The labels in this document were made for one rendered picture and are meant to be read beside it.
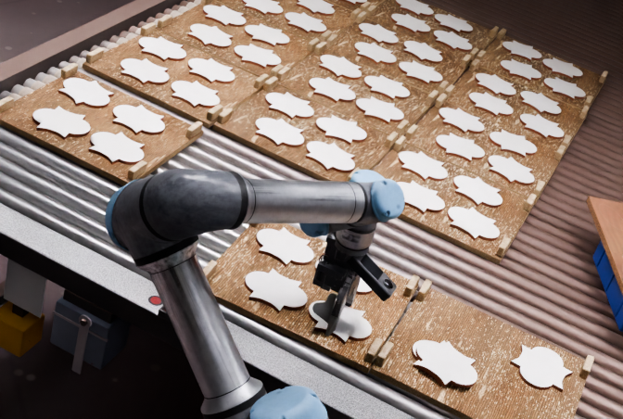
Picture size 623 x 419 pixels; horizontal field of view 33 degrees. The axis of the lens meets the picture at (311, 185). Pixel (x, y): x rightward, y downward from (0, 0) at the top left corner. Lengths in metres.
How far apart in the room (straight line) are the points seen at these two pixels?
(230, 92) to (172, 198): 1.35
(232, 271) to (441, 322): 0.48
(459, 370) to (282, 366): 0.37
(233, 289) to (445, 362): 0.47
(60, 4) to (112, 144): 2.93
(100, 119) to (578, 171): 1.42
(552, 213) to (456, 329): 0.72
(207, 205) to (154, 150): 1.00
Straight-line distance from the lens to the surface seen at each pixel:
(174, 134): 2.76
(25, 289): 2.42
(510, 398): 2.28
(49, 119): 2.71
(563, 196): 3.10
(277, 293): 2.29
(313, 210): 1.82
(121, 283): 2.27
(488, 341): 2.40
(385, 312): 2.36
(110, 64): 3.03
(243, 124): 2.87
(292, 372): 2.16
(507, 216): 2.86
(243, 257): 2.38
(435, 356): 2.26
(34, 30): 5.24
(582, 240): 2.93
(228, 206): 1.70
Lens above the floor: 2.34
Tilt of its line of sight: 31 degrees down
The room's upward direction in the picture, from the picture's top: 17 degrees clockwise
